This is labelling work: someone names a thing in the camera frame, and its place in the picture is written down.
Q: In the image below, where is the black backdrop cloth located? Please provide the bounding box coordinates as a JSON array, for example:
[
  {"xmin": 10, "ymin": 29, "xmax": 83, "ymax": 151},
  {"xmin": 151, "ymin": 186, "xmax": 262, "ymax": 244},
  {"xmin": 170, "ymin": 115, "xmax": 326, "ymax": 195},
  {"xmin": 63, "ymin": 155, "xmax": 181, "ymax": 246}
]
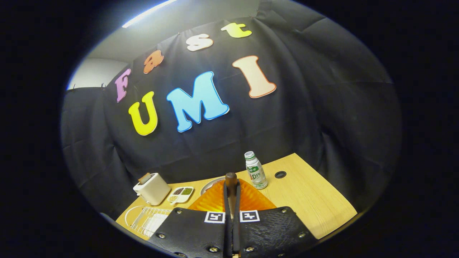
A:
[{"xmin": 59, "ymin": 0, "xmax": 404, "ymax": 230}]

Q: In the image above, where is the white wire dish rack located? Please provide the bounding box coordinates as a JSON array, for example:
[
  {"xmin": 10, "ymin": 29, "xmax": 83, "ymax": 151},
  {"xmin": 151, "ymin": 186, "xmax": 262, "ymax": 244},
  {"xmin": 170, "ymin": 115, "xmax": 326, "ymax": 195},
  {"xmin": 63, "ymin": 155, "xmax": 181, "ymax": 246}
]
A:
[{"xmin": 124, "ymin": 205, "xmax": 173, "ymax": 238}]

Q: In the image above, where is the white divided bean tray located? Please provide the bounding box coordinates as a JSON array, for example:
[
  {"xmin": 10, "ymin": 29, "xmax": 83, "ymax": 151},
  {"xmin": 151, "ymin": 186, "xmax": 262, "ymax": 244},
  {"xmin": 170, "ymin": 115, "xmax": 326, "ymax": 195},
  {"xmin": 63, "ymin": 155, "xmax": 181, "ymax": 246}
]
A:
[{"xmin": 168, "ymin": 186, "xmax": 194, "ymax": 205}]

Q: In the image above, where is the wooden handled metal spoon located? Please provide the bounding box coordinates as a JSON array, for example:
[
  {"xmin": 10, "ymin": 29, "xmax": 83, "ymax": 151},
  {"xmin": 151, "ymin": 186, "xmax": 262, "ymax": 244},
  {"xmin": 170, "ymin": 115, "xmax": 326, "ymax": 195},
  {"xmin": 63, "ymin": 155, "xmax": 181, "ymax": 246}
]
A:
[{"xmin": 225, "ymin": 172, "xmax": 238, "ymax": 219}]

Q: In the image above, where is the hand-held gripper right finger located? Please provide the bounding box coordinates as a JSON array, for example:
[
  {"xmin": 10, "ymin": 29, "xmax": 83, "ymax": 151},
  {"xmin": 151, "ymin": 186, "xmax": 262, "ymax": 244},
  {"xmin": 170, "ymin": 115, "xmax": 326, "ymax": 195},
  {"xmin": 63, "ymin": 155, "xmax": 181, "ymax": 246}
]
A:
[{"xmin": 231, "ymin": 179, "xmax": 318, "ymax": 258}]

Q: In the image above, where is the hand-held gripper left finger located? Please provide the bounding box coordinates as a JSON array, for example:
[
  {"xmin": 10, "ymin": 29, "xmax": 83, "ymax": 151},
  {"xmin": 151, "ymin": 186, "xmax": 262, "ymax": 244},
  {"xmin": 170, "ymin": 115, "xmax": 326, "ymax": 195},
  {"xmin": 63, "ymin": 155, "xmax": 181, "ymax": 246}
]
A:
[{"xmin": 149, "ymin": 179, "xmax": 233, "ymax": 258}]

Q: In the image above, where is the white drink bottle green label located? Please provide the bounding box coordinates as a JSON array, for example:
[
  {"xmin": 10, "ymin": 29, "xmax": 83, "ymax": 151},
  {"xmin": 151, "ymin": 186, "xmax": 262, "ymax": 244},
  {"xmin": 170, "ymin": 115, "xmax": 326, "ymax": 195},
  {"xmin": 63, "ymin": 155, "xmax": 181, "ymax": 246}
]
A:
[{"xmin": 245, "ymin": 151, "xmax": 268, "ymax": 190}]

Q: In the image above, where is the beige round dish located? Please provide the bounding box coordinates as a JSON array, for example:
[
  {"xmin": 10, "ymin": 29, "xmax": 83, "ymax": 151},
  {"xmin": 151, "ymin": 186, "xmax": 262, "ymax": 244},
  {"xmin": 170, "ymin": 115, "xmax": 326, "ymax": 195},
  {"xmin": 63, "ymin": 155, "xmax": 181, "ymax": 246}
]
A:
[{"xmin": 200, "ymin": 176, "xmax": 226, "ymax": 196}]

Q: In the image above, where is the white toaster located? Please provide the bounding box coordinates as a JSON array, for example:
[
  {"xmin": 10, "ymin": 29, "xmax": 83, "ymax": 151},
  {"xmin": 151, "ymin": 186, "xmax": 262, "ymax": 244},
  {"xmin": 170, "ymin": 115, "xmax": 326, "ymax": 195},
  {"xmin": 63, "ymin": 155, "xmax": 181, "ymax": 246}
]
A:
[{"xmin": 133, "ymin": 173, "xmax": 171, "ymax": 206}]

